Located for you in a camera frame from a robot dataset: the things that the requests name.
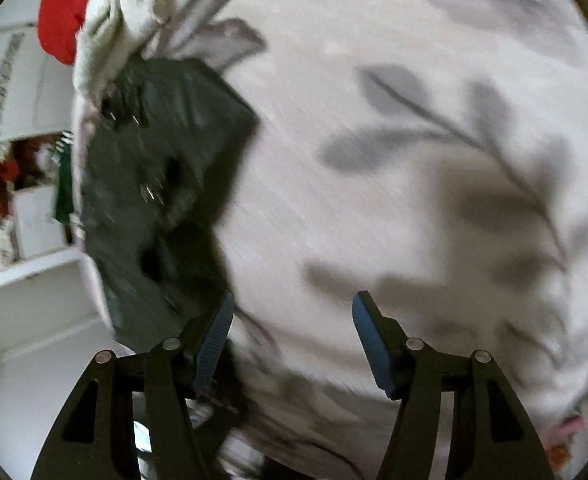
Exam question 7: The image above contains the white fluffy garment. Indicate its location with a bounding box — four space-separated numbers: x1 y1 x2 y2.
71 0 185 98

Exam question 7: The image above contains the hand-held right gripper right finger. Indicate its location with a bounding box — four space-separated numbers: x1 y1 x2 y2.
351 290 557 480

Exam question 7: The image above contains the green garment with white stripes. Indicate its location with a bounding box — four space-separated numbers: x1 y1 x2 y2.
54 132 77 226

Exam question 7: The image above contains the red cloth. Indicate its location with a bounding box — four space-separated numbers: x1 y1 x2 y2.
36 0 110 66

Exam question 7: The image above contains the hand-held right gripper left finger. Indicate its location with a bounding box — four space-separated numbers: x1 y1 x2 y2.
30 290 236 480

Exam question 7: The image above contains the white open shelf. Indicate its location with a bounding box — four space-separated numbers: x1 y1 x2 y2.
0 130 100 361

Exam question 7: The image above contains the black leather jacket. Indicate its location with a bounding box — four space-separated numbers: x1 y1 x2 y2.
76 55 260 353

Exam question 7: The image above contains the grey floral blanket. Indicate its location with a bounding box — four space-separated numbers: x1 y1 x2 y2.
71 0 588 480

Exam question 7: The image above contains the white wardrobe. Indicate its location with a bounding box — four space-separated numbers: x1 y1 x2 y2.
0 20 75 148

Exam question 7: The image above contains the white storage box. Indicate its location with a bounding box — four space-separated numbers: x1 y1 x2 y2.
11 185 70 261

